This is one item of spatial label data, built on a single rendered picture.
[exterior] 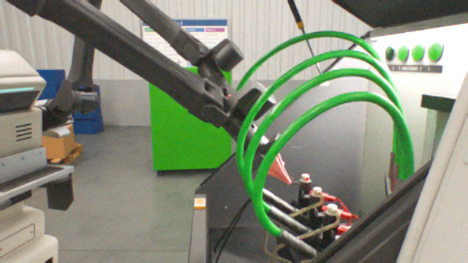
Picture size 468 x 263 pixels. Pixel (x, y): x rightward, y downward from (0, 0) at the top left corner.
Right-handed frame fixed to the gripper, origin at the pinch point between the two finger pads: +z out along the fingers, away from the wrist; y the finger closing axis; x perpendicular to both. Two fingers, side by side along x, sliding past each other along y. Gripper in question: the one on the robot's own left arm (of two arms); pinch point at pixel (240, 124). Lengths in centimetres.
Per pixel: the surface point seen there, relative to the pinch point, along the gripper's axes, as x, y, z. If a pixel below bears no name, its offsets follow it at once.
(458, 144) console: -34, -27, 31
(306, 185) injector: -6.0, 0.4, 21.5
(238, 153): -5.5, -17.0, 12.3
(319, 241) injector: -7.4, -11.1, 32.4
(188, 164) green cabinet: 208, 225, -116
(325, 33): -28.4, 2.0, -3.3
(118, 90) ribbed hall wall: 398, 354, -426
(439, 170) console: -31, -26, 32
